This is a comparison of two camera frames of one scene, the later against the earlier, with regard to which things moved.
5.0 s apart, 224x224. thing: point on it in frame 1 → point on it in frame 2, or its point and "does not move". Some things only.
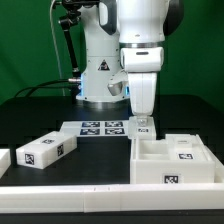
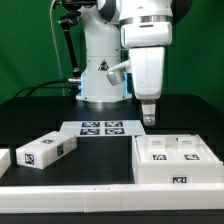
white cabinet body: x=179 y=159 does not move
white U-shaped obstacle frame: x=111 y=197 does not move
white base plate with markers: x=115 y=128 does not move
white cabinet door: x=143 y=133 → x=157 y=148
